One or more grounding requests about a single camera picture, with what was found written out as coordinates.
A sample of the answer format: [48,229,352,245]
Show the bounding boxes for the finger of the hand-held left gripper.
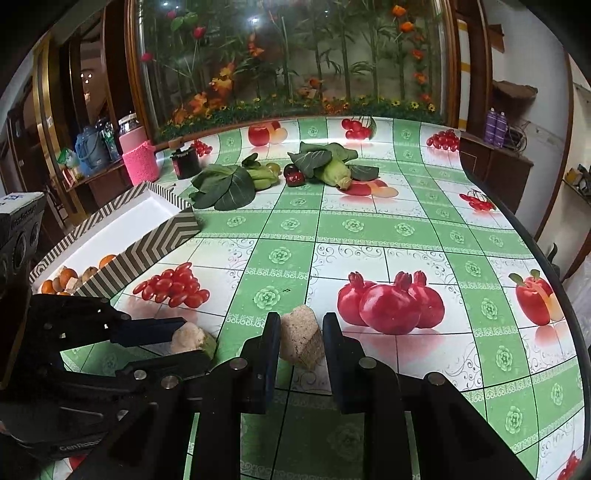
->
[121,350,216,385]
[110,316,191,349]

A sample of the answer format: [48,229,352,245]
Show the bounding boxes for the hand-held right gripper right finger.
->
[322,312,532,480]

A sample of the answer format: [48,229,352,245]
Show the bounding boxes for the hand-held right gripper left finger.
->
[74,312,282,480]

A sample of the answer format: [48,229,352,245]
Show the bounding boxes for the striped cardboard box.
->
[28,181,201,298]

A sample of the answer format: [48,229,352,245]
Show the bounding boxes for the green fruit-print tablecloth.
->
[34,115,585,480]

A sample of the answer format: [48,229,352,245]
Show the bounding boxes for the bok choy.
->
[190,154,281,210]

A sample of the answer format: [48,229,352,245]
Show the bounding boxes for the black jar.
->
[170,138,200,180]

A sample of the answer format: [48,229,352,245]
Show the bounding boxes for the pink bottle with knit sleeve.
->
[117,113,160,184]

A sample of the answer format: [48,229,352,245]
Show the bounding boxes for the green snack packet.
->
[56,148,80,178]

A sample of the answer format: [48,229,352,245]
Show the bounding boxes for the blue water jug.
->
[75,127,112,176]

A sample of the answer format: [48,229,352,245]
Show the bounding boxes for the corn cob with leaves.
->
[288,141,380,190]

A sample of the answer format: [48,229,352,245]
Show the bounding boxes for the low wooden cabinet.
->
[459,131,534,199]

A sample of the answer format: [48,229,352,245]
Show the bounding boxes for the artificial flower display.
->
[127,0,458,139]

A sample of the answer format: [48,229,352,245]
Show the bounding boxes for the tool clutter on shelf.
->
[566,164,591,197]

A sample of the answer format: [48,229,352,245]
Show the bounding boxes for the brown wooden shelf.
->
[492,79,539,100]

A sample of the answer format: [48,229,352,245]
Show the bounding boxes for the tangled cables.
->
[507,121,532,151]

